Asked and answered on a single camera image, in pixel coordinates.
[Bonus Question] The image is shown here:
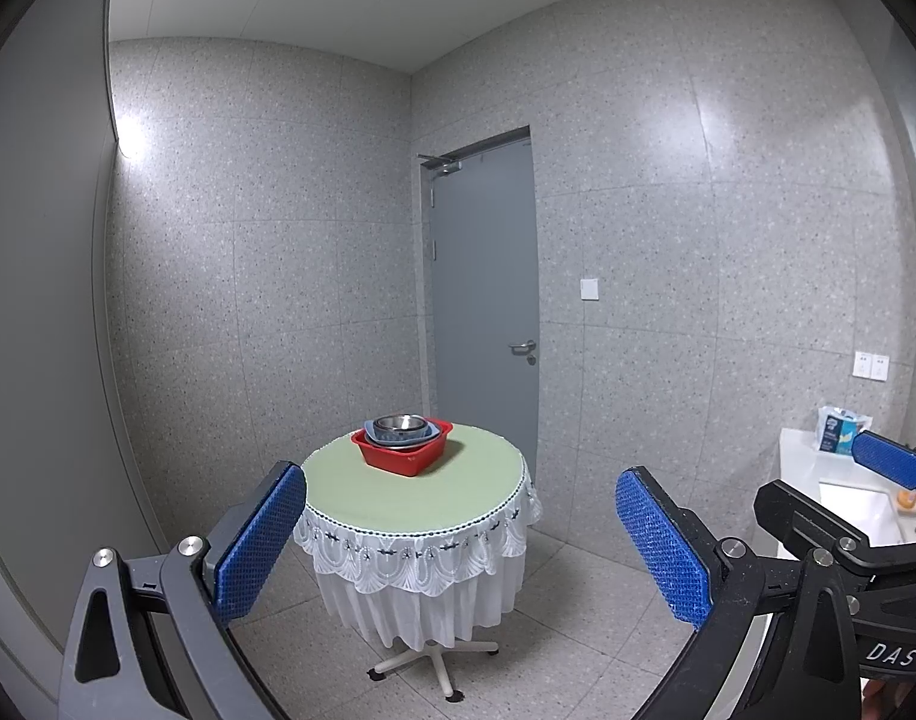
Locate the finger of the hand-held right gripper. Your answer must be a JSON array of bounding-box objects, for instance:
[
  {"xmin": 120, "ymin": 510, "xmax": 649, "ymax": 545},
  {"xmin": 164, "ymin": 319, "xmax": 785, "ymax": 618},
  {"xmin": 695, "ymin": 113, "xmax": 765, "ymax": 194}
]
[
  {"xmin": 753, "ymin": 476, "xmax": 916, "ymax": 593},
  {"xmin": 851, "ymin": 429, "xmax": 916, "ymax": 494}
]

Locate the red square plastic basin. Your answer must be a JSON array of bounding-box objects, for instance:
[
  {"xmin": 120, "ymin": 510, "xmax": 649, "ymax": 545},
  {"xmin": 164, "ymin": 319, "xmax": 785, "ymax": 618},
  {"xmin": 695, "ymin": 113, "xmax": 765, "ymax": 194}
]
[{"xmin": 351, "ymin": 420, "xmax": 454, "ymax": 478}]

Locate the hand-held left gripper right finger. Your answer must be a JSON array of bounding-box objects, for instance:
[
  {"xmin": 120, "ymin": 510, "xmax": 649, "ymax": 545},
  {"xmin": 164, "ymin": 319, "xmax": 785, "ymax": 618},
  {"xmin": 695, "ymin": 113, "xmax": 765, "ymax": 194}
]
[{"xmin": 615, "ymin": 465, "xmax": 865, "ymax": 720}]

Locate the white counter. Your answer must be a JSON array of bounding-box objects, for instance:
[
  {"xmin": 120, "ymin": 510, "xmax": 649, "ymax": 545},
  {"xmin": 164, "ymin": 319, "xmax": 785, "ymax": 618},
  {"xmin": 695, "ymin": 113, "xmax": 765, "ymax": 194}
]
[{"xmin": 776, "ymin": 427, "xmax": 916, "ymax": 563}]

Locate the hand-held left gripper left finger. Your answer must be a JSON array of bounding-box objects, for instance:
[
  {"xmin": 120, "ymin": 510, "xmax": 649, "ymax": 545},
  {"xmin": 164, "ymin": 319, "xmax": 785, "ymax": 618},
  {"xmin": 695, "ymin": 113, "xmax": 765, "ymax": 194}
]
[{"xmin": 59, "ymin": 459, "xmax": 309, "ymax": 720}]

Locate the round table with lace cloth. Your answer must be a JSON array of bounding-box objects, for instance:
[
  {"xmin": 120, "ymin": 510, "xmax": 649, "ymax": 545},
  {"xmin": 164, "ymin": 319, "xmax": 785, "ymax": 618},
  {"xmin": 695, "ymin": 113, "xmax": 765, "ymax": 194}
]
[{"xmin": 292, "ymin": 421, "xmax": 543, "ymax": 650}]

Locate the white table base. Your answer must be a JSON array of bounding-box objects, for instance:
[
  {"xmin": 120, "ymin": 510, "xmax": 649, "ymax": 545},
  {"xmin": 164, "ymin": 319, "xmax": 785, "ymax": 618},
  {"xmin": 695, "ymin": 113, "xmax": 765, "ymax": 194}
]
[{"xmin": 367, "ymin": 637, "xmax": 501, "ymax": 701}]

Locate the blue and white tissue pack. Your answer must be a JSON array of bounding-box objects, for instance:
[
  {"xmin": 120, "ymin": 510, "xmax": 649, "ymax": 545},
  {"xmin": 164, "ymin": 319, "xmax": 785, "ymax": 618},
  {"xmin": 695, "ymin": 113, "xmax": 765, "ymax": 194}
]
[{"xmin": 815, "ymin": 404, "xmax": 873, "ymax": 458}]

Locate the person's right hand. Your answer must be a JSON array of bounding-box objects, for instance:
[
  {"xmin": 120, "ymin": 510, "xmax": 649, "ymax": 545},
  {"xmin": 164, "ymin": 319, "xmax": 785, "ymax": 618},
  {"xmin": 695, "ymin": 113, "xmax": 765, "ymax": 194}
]
[{"xmin": 861, "ymin": 678, "xmax": 894, "ymax": 720}]

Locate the grey door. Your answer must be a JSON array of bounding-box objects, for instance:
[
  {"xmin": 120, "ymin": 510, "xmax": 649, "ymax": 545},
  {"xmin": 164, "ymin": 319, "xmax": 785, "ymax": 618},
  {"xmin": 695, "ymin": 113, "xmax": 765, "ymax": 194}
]
[{"xmin": 419, "ymin": 125, "xmax": 542, "ymax": 477}]

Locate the blue square plastic bowl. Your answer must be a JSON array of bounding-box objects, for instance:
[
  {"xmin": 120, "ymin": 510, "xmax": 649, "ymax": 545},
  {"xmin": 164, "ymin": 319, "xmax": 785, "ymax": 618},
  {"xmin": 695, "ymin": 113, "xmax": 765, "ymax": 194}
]
[{"xmin": 363, "ymin": 418, "xmax": 445, "ymax": 452}]

